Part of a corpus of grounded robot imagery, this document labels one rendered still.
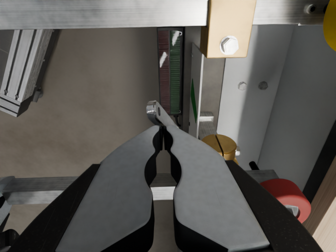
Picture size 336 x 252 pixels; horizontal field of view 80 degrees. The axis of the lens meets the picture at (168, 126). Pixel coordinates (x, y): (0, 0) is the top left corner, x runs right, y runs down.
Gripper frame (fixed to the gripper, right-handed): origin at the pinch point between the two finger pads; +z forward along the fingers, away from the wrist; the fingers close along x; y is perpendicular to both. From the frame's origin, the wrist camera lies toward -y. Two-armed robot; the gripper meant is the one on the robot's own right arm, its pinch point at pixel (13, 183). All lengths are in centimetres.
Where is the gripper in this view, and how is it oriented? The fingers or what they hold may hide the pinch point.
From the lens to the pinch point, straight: 44.7
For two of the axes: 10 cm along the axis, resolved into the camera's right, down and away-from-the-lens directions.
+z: -0.3, -5.0, 8.6
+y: -10.0, 0.3, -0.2
